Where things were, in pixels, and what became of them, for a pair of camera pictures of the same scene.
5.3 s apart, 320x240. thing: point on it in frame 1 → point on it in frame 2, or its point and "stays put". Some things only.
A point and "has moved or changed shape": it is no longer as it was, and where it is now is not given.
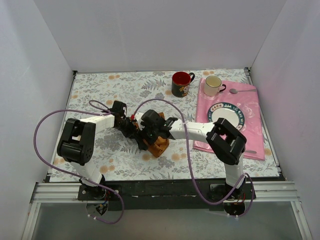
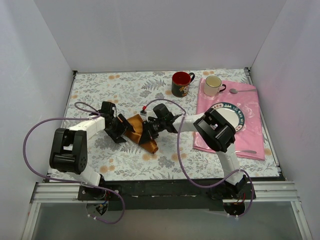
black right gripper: [165, 195] stays put
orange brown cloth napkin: [159, 146] has moved or changed shape
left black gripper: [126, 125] → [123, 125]
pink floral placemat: [247, 99] stays put
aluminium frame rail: [49, 192] stays put
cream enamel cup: [213, 85] stays put
